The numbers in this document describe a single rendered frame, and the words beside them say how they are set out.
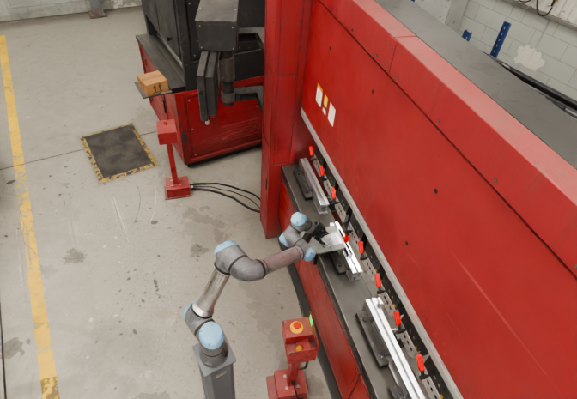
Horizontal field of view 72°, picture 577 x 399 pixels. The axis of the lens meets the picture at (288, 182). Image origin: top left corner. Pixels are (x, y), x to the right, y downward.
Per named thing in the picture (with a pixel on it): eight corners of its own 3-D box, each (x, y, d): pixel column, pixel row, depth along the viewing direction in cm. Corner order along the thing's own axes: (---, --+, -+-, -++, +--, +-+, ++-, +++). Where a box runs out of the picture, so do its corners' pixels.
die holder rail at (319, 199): (298, 167, 309) (299, 158, 302) (305, 166, 310) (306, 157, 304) (319, 214, 274) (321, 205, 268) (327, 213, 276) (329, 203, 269)
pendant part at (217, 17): (210, 99, 331) (202, -10, 273) (240, 99, 333) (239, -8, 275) (205, 136, 294) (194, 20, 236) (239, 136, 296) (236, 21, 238)
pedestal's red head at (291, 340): (282, 329, 234) (283, 315, 222) (307, 326, 237) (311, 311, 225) (287, 364, 220) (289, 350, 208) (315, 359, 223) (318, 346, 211)
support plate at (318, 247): (294, 233, 246) (294, 232, 245) (334, 226, 252) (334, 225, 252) (303, 256, 234) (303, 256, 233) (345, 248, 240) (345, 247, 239)
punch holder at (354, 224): (346, 231, 226) (351, 211, 215) (360, 228, 228) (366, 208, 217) (356, 251, 216) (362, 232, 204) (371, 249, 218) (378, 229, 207)
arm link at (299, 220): (286, 220, 218) (296, 208, 217) (297, 226, 226) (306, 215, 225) (294, 228, 212) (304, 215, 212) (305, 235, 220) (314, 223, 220)
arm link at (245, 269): (246, 277, 176) (320, 246, 209) (233, 261, 182) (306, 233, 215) (240, 295, 182) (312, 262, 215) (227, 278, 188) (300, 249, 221)
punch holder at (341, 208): (334, 205, 240) (337, 185, 229) (347, 203, 242) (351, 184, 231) (343, 224, 229) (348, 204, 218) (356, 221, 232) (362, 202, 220)
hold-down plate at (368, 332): (355, 315, 221) (355, 312, 219) (363, 313, 222) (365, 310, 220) (378, 369, 200) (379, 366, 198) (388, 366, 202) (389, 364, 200)
